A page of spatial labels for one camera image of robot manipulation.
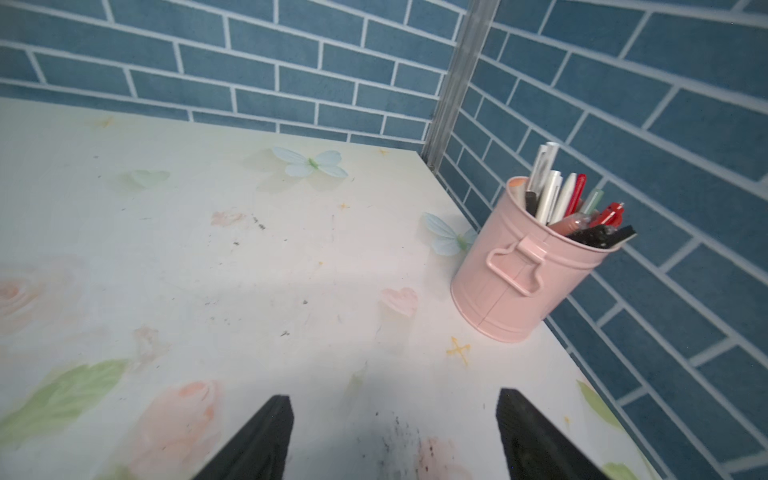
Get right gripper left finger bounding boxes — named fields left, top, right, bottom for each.
left=194, top=395, right=294, bottom=480

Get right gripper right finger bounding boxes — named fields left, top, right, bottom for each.
left=496, top=388, right=609, bottom=480

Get pink pen holder cup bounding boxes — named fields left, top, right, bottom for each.
left=450, top=176, right=618, bottom=343

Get pens in cup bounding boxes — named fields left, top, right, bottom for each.
left=508, top=142, right=638, bottom=250

